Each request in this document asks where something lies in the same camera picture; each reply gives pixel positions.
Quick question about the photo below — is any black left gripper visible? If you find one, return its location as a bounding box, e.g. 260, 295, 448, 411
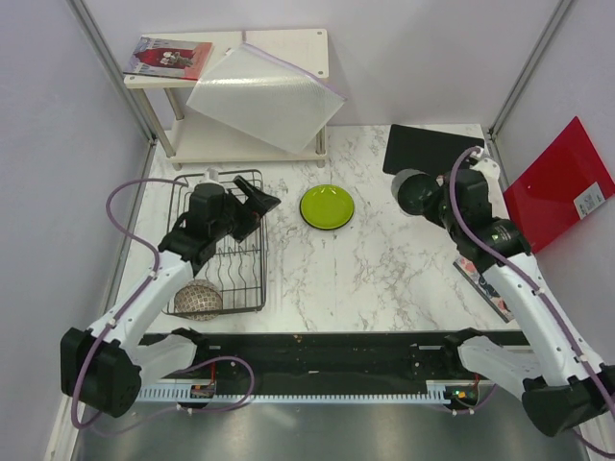
210, 177, 280, 243

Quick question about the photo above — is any grey mug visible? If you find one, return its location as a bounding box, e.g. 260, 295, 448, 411
391, 168, 441, 216

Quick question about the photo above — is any red floral plate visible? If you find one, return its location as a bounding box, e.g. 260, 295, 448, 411
298, 184, 357, 233

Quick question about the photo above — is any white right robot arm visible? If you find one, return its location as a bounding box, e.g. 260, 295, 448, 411
436, 169, 614, 437

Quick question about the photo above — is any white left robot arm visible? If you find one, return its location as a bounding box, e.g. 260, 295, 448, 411
60, 176, 281, 417

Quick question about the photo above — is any black clipboard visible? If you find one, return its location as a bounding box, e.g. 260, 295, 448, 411
382, 124, 484, 177

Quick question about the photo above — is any Little Women book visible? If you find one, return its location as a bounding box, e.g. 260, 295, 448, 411
453, 256, 514, 324

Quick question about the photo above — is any red folder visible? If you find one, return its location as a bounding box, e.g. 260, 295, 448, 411
504, 117, 614, 254

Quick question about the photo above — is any patterned beige bowl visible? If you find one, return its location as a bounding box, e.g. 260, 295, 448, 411
173, 279, 223, 321

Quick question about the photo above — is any white two-tier shelf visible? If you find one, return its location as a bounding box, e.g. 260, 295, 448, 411
124, 29, 334, 168

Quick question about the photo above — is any red cover book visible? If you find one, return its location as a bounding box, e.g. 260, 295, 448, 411
124, 36, 213, 81

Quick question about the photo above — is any black wire dish rack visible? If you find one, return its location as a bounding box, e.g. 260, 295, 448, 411
162, 169, 267, 319

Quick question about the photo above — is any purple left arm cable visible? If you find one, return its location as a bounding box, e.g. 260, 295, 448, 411
70, 178, 256, 436

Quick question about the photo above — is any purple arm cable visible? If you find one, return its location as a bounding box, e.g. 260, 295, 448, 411
441, 146, 615, 457
70, 178, 256, 436

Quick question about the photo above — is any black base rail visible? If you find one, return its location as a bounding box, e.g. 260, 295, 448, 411
176, 328, 529, 380

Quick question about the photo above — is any white cable duct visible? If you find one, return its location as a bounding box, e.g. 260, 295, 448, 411
136, 381, 467, 404

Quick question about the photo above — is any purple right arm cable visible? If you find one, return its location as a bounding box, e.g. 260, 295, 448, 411
441, 146, 615, 457

